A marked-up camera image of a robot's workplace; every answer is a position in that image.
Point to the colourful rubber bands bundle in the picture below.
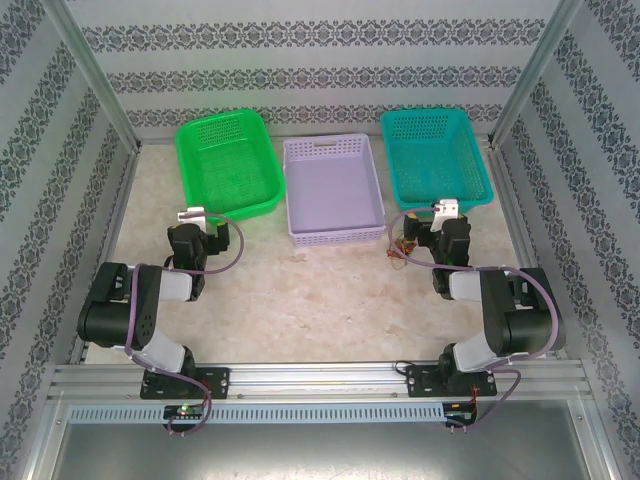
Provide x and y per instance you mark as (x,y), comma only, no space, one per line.
(406,248)

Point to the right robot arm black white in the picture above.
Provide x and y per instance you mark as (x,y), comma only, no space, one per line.
(525,320)

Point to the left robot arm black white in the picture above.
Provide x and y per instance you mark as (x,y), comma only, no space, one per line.
(112,310)

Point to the green plastic basket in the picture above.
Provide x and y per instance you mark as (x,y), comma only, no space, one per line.
(227,165)

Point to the teal plastic basket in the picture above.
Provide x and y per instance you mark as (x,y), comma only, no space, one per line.
(435,160)

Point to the lavender plastic basket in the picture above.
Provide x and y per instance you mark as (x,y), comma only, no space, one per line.
(330,195)

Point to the metal shelf panel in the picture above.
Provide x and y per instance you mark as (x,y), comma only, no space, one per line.
(320,455)

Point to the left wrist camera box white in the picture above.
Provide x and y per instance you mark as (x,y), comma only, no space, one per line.
(191,213)

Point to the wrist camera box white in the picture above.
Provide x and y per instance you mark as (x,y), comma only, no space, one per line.
(191,213)
(446,208)

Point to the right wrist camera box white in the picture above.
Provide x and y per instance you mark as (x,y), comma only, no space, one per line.
(446,208)

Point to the aluminium side rail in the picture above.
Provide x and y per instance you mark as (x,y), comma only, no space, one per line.
(114,225)
(520,225)

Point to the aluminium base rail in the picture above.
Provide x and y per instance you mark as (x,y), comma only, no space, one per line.
(320,380)

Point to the aluminium frame post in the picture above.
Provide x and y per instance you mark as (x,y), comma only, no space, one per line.
(96,75)
(531,75)

